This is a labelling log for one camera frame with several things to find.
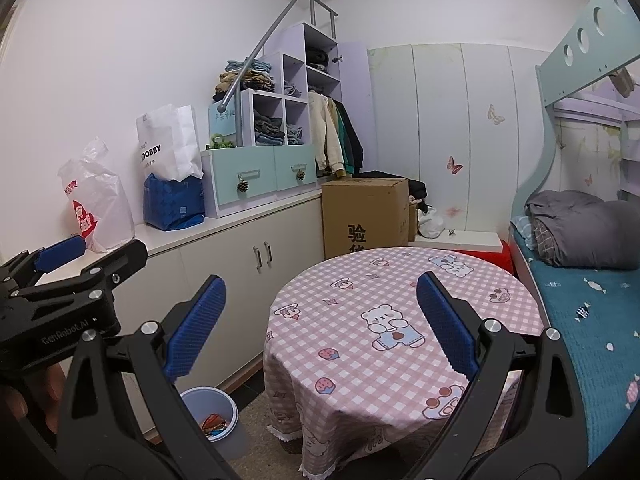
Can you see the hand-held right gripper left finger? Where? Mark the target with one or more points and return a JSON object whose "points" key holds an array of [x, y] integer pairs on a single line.
{"points": [[197, 327]]}

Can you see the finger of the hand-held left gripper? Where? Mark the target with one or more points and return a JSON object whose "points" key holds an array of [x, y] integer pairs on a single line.
{"points": [[60, 252], [110, 270]]}

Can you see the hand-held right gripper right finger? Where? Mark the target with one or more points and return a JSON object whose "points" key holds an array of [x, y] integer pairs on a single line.
{"points": [[445, 325]]}

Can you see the red snack wrapper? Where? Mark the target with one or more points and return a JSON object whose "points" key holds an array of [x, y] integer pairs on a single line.
{"points": [[214, 422]]}

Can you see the pale blue trash bin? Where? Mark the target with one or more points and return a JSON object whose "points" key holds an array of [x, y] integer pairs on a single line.
{"points": [[230, 440]]}

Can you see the person's left hand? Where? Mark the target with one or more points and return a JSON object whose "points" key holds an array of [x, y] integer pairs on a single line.
{"points": [[12, 402]]}

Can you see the white low cabinet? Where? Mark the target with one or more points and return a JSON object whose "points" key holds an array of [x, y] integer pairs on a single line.
{"points": [[225, 270]]}

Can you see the white plastic bag red print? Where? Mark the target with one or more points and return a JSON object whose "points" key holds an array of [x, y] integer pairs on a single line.
{"points": [[97, 200]]}

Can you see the round table pink checked tablecloth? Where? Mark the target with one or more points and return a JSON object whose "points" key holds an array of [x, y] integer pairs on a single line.
{"points": [[380, 385]]}

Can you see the white board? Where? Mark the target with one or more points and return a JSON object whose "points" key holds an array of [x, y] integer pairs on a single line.
{"points": [[475, 241]]}

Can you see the blue woven bag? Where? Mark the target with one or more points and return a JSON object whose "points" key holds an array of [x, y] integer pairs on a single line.
{"points": [[172, 202]]}

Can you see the blue checked pillow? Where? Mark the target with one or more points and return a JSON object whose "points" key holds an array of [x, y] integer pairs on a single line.
{"points": [[522, 232]]}

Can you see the grey plaid blanket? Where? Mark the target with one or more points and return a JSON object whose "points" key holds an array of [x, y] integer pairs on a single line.
{"points": [[544, 242]]}

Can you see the large cardboard box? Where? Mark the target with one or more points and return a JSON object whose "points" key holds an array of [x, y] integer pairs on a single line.
{"points": [[365, 215]]}

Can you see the white paper bag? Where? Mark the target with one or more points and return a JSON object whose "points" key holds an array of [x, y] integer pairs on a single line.
{"points": [[170, 145]]}

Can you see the teal candy print bedsheet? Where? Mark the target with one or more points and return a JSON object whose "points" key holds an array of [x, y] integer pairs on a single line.
{"points": [[590, 330]]}

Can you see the pink butterfly sticker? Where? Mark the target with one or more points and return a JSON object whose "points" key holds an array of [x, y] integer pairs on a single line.
{"points": [[454, 165]]}

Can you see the wide teal drawer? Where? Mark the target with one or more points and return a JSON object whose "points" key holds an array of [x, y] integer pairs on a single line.
{"points": [[240, 172]]}

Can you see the green toy plant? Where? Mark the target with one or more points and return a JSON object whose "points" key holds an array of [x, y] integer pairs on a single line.
{"points": [[220, 142]]}

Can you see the grey duvet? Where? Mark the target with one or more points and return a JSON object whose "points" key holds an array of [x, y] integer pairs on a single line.
{"points": [[590, 232]]}

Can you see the pale blue box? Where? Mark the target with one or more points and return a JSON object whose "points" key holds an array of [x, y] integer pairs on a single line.
{"points": [[224, 120]]}

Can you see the narrow teal drawer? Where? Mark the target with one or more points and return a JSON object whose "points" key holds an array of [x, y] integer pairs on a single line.
{"points": [[295, 162]]}

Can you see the black hanging jacket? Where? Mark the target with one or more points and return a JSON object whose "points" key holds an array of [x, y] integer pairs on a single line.
{"points": [[356, 137]]}

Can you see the stack of folded jeans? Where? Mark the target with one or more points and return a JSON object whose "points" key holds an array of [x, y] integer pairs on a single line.
{"points": [[269, 132]]}

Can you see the green hanging jacket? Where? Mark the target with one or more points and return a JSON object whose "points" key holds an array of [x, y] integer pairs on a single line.
{"points": [[345, 140]]}

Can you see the small folded grey clothes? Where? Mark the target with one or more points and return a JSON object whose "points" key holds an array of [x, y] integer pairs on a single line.
{"points": [[295, 135]]}

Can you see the white panel wardrobe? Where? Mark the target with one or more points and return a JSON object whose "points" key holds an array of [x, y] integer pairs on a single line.
{"points": [[465, 110]]}

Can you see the pale butterfly sticker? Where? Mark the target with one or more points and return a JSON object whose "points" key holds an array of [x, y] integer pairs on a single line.
{"points": [[495, 114]]}

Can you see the cream hanging jacket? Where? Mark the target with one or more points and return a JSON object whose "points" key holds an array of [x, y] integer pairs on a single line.
{"points": [[325, 135]]}

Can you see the pile of folded clothes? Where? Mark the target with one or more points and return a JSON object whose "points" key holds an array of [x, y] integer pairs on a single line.
{"points": [[250, 77]]}

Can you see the folded grey cloth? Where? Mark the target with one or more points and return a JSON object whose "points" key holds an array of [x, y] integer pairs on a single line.
{"points": [[293, 89]]}

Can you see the purple stair shelf unit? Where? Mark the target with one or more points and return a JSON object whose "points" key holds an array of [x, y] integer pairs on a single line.
{"points": [[295, 65]]}

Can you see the grey metal handrail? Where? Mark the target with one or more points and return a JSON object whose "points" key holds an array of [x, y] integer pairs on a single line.
{"points": [[272, 30]]}

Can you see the folded black clothes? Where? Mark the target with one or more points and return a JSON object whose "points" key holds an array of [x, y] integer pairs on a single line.
{"points": [[317, 59]]}

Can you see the purple wall shelf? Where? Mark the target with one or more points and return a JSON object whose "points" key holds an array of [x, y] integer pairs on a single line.
{"points": [[630, 175]]}

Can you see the teal bunk bed frame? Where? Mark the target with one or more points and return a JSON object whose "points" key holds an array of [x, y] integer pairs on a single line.
{"points": [[575, 70]]}

